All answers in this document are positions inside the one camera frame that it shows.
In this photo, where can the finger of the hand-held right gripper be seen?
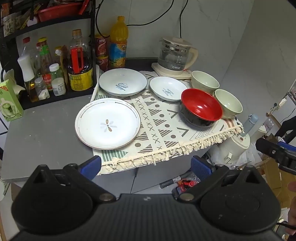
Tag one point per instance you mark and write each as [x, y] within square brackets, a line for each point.
[268, 148]

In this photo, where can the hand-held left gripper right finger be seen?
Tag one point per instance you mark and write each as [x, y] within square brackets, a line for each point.
[200, 167]

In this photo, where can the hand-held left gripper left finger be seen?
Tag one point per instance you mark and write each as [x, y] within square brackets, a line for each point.
[91, 166]

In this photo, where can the red and black bowl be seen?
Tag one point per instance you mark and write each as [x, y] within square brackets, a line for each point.
[200, 105]

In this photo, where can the cream bowl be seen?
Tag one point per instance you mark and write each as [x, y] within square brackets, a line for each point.
[204, 80]
[229, 102]

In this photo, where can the white plate with script print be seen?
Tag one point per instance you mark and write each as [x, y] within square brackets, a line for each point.
[122, 81]

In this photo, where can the person's right forearm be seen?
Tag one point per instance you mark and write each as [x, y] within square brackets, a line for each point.
[292, 217]

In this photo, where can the clear plastic bottle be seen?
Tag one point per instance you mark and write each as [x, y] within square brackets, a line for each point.
[268, 124]

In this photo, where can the cardboard box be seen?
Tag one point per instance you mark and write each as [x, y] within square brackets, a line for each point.
[272, 176]

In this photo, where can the black marker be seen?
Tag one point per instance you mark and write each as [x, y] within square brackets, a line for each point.
[173, 180]

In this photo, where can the grey blue bottle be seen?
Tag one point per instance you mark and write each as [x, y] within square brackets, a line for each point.
[251, 122]

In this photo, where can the white appliance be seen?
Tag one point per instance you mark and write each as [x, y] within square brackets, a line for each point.
[233, 146]

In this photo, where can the white plate with flower print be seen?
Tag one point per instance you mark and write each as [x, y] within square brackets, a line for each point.
[107, 125]

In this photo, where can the patterned fringed table mat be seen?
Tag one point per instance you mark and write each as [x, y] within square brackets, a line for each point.
[159, 120]

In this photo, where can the black metal rack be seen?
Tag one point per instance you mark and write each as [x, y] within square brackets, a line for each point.
[57, 95]

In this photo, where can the small white plate blue print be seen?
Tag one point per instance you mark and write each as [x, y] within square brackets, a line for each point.
[167, 89]

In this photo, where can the white plastic jar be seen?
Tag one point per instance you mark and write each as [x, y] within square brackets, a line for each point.
[59, 87]

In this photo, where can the small glass jar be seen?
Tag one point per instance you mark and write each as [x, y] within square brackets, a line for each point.
[41, 90]

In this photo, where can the green carton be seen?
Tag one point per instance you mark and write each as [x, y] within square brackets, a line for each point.
[10, 104]

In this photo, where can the green jar white cap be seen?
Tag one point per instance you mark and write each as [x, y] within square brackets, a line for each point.
[55, 69]

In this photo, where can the cream kettle base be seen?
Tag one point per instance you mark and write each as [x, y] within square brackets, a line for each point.
[161, 70]

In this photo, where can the orange juice bottle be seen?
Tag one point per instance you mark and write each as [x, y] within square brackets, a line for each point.
[118, 53]

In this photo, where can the glass electric kettle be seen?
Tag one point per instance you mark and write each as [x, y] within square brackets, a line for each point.
[173, 53]

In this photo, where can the crumpled white tissue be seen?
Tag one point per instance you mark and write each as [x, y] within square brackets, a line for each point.
[11, 76]

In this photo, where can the green label sauce bottle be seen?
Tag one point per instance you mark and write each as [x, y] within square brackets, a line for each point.
[45, 54]

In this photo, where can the clear bottle red cap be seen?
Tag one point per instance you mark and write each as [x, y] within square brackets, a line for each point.
[26, 46]

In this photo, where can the red plastic basket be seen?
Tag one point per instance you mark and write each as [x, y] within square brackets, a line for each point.
[57, 12]

